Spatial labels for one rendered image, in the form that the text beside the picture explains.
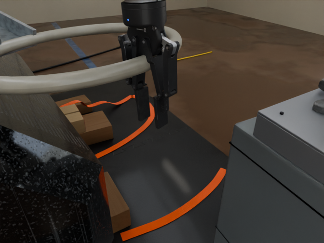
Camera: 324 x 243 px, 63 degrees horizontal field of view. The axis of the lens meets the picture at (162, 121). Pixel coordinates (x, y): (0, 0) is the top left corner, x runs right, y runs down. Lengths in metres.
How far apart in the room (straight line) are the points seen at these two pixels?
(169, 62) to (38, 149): 0.41
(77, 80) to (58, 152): 0.33
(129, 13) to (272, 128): 0.36
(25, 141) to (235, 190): 0.55
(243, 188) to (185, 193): 0.85
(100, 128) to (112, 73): 1.46
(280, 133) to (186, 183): 1.08
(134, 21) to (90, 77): 0.11
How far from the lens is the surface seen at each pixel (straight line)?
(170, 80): 0.47
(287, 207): 0.65
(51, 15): 6.09
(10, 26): 0.95
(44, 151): 0.73
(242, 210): 0.79
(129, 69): 0.47
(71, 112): 1.94
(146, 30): 0.48
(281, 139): 0.59
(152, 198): 1.52
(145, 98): 0.56
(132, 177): 1.65
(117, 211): 1.33
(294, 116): 0.62
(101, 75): 0.45
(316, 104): 0.66
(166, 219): 1.43
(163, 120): 0.54
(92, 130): 1.89
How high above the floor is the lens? 1.15
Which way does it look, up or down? 32 degrees down
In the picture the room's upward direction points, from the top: straight up
